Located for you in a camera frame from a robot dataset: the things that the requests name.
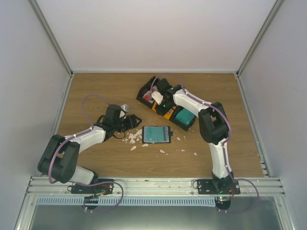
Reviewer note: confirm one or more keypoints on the red white card stack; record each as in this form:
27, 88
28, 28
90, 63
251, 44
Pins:
148, 96

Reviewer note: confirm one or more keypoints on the black bin with teal cards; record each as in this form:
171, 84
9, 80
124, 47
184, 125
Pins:
179, 124

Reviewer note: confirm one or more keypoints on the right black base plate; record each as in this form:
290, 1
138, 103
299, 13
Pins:
216, 187

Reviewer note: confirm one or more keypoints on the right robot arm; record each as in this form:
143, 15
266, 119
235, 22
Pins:
213, 125

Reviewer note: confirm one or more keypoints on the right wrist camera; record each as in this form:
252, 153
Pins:
158, 97

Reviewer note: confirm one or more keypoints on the black bin with red cards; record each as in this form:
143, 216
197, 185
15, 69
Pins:
144, 89

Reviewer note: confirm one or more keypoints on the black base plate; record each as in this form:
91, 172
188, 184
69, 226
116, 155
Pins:
216, 187
102, 189

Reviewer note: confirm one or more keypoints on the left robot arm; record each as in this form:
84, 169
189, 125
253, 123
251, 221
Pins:
59, 160

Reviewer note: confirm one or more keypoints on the black leather card holder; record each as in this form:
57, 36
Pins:
164, 134

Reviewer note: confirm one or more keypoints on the aluminium frame post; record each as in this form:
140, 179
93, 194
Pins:
38, 12
263, 29

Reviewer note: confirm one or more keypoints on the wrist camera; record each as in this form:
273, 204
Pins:
158, 97
125, 108

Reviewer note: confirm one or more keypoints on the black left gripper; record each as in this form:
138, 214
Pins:
131, 123

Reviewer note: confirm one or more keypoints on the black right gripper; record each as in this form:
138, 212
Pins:
161, 111

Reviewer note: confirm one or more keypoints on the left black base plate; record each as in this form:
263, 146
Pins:
102, 189

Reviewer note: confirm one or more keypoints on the grey slotted cable duct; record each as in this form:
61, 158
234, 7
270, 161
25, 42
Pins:
129, 201

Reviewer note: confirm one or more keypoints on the aluminium frame post left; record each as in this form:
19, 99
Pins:
38, 12

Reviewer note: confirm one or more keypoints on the aluminium frame post right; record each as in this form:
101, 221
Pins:
263, 29

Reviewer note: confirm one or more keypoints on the yellow plastic bin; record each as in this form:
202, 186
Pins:
166, 110

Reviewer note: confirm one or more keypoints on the aluminium front rail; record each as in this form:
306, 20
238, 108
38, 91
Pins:
266, 186

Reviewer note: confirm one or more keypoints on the teal card stack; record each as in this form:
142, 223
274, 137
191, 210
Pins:
185, 117

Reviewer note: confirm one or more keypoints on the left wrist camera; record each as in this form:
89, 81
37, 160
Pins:
125, 108

